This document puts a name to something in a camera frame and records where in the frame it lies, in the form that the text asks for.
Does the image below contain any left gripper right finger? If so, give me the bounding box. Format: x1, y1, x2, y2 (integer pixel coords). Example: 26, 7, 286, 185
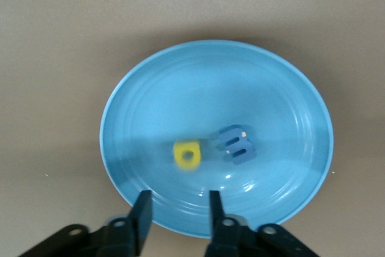
204, 190, 318, 257

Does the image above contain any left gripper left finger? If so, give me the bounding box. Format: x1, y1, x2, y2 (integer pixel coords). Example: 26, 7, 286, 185
19, 190, 154, 257

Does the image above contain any yellow foam letter d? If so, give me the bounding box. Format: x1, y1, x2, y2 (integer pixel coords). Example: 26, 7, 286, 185
172, 139, 202, 172

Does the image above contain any blue foam letter m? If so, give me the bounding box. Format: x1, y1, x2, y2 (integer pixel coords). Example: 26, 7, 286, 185
217, 124, 258, 166

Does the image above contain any blue round plate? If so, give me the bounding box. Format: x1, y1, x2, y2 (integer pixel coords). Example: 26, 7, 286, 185
99, 39, 334, 239

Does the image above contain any brown table cover sheet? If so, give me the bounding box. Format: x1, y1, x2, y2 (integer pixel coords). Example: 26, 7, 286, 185
0, 0, 385, 257

